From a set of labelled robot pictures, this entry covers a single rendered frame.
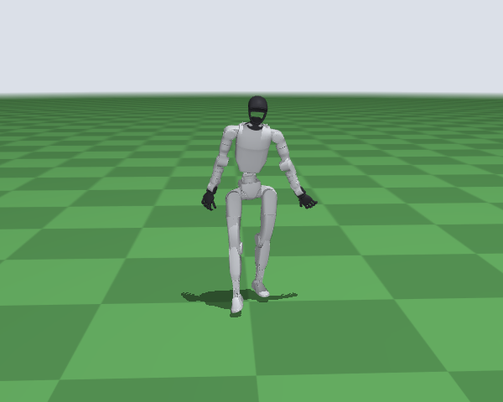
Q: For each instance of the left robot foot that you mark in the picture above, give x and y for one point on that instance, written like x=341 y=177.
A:
x=260 y=289

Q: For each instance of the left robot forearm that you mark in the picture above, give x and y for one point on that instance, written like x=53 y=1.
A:
x=293 y=179

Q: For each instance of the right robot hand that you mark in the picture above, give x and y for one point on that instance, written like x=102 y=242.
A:
x=208 y=198

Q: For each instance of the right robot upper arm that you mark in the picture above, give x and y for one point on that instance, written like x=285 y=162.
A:
x=229 y=133

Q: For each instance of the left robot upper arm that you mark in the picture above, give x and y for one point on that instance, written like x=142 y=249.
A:
x=282 y=149

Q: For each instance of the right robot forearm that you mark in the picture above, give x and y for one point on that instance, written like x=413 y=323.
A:
x=216 y=175

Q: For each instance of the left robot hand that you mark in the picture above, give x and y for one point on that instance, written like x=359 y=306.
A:
x=306 y=200

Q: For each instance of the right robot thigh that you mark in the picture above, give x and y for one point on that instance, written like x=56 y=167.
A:
x=233 y=219

